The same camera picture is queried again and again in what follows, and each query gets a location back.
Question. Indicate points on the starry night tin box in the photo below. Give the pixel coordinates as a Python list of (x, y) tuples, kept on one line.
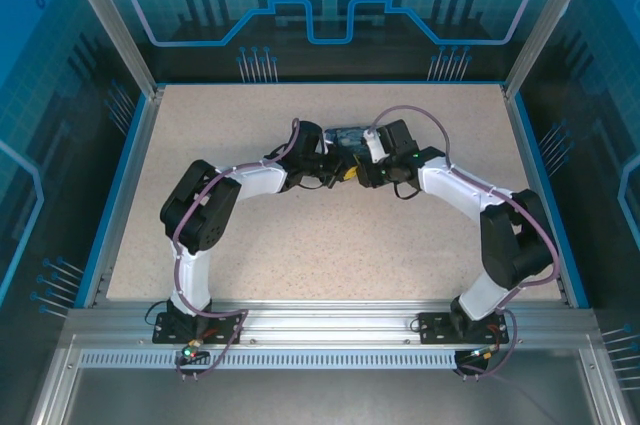
[(347, 137)]

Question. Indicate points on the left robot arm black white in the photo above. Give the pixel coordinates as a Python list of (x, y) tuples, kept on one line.
[(200, 215)]

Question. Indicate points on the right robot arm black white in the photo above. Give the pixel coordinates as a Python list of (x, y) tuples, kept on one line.
[(500, 245)]

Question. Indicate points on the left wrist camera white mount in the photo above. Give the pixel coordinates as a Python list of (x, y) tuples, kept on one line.
[(325, 147)]

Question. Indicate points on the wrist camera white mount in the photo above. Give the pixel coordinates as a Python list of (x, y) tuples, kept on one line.
[(374, 147), (325, 147)]

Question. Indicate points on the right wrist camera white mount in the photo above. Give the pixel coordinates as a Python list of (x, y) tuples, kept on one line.
[(374, 147)]

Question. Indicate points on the aluminium side rail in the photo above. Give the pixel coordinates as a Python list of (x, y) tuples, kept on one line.
[(127, 195), (537, 195)]

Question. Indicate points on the aluminium front rail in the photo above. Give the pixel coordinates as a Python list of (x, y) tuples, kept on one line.
[(325, 325)]

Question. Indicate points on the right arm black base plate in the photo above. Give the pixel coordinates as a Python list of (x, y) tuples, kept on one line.
[(435, 327)]

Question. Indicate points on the aluminium corner post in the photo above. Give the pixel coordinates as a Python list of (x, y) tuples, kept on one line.
[(545, 20), (115, 25)]

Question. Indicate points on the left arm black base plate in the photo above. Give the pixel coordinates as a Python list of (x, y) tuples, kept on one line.
[(170, 332)]

